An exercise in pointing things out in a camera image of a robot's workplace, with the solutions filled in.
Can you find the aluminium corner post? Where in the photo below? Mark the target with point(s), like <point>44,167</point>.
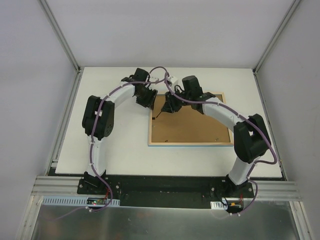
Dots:
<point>59,34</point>
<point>277,34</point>

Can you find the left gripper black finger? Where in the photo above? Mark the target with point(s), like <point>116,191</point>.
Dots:
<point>144,103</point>
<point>152,98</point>

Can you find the white slotted cable duct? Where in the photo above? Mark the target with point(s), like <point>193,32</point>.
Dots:
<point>75,201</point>
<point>218,205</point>

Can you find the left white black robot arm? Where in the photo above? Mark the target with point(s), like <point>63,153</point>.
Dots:
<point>98,123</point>

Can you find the aluminium front rail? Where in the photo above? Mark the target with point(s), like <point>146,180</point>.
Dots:
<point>67,186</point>

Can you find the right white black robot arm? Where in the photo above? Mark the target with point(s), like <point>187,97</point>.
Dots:
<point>250,136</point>

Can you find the blue wooden picture frame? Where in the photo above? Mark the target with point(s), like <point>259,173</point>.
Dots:
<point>185,128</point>

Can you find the left aluminium corner post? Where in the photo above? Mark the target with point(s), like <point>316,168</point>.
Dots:
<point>59,34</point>

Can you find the right white slotted cable duct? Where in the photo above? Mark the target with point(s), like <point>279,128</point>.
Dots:
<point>218,205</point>

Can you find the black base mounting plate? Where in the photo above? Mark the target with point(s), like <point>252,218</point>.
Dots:
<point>184,192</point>

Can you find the left white slotted cable duct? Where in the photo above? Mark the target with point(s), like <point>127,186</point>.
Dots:
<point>75,201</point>

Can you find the right aluminium corner post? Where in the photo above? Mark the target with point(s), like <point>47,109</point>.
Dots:
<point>277,34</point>

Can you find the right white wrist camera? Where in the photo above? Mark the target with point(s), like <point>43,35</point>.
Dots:
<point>172,81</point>

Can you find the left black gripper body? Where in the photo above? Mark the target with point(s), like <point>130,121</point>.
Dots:
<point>151,97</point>

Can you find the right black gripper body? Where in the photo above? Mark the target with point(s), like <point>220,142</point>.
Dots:
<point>172,103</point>

